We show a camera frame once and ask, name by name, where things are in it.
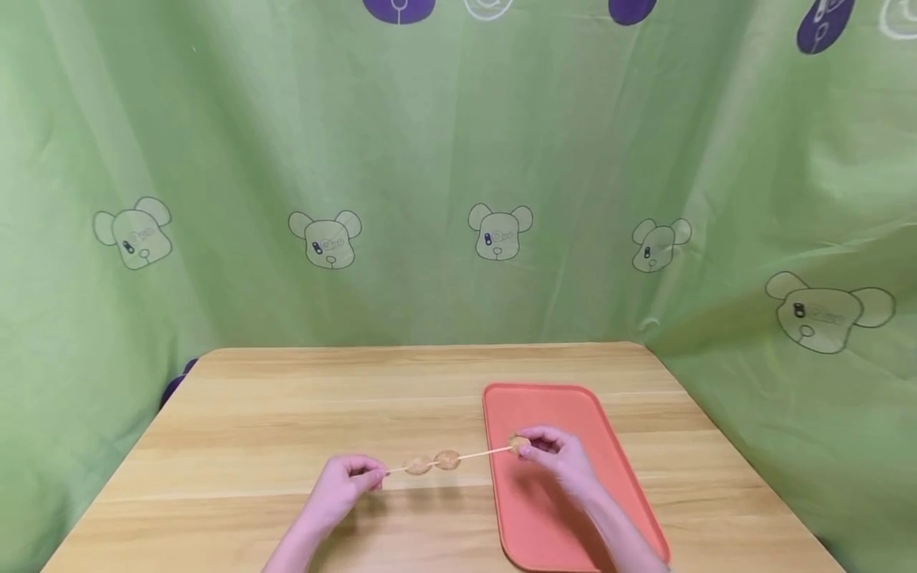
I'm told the thin wooden skewer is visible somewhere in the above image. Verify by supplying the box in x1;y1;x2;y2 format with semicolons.
387;447;514;474

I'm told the orange plastic tray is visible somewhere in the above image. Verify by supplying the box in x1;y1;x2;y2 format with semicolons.
482;384;672;573

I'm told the person's left hand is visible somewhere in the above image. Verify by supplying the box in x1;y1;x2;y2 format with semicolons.
303;454;390;528

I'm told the person's left forearm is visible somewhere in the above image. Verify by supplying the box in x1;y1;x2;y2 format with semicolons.
261;513;338;573

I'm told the person's right forearm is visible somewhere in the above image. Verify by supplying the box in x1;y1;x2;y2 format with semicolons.
579;487;671;573

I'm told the person's right hand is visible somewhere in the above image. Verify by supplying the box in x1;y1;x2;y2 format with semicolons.
516;426;600;501

